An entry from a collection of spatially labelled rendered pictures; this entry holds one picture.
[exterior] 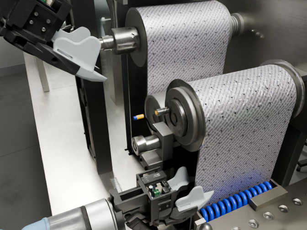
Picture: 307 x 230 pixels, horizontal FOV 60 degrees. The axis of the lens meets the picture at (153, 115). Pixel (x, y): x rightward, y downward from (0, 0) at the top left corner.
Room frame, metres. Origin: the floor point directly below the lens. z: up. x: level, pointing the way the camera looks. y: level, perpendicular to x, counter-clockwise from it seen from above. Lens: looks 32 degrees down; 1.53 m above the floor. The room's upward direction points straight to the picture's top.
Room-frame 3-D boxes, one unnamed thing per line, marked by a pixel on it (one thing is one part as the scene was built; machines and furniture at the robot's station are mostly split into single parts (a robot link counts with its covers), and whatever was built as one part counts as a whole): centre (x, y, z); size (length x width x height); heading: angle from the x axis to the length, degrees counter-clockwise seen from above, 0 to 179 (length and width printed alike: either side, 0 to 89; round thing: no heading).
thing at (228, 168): (0.44, -0.19, 1.12); 0.23 x 0.01 x 0.18; 115
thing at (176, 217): (0.34, -0.04, 1.09); 0.09 x 0.05 x 0.02; 106
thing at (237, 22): (0.79, -0.21, 1.34); 0.07 x 0.07 x 0.07; 25
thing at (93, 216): (0.31, 0.09, 1.11); 0.08 x 0.05 x 0.08; 25
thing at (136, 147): (0.44, 0.03, 1.18); 0.04 x 0.02 x 0.04; 25
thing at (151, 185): (0.34, 0.02, 1.12); 0.12 x 0.08 x 0.09; 115
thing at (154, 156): (0.46, 0.00, 1.05); 0.06 x 0.05 x 0.31; 115
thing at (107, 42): (0.63, 0.13, 1.34); 0.06 x 0.03 x 0.03; 115
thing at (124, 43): (0.66, 0.07, 1.34); 0.06 x 0.06 x 0.06; 25
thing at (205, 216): (0.42, -0.20, 1.03); 0.21 x 0.04 x 0.03; 115
